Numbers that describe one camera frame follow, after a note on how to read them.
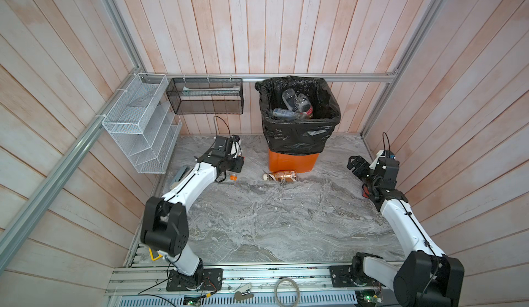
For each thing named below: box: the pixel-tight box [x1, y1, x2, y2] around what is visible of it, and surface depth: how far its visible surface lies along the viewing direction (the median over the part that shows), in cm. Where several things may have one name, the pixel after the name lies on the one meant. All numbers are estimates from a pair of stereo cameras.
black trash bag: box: [254, 75, 342, 156], surface depth 85 cm
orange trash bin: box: [267, 149, 319, 173], surface depth 100 cm
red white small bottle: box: [294, 92, 314, 119], surface depth 92 cm
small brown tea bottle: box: [263, 170, 297, 183], surface depth 100 cm
